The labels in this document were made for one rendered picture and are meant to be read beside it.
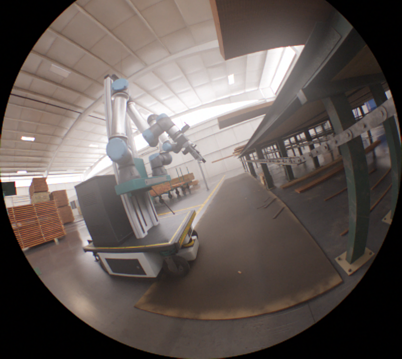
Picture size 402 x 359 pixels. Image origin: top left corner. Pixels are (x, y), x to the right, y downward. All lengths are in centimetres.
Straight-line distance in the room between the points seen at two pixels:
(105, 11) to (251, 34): 661
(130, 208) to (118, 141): 50
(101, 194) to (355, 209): 137
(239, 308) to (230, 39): 89
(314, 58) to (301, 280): 83
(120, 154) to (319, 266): 114
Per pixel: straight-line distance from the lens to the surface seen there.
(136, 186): 81
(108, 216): 109
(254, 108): 73
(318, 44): 39
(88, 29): 728
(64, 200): 1074
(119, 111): 87
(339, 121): 56
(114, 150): 76
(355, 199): 64
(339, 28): 34
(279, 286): 80
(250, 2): 26
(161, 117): 82
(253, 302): 77
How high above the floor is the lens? 65
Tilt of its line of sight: 6 degrees up
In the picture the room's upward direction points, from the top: 19 degrees counter-clockwise
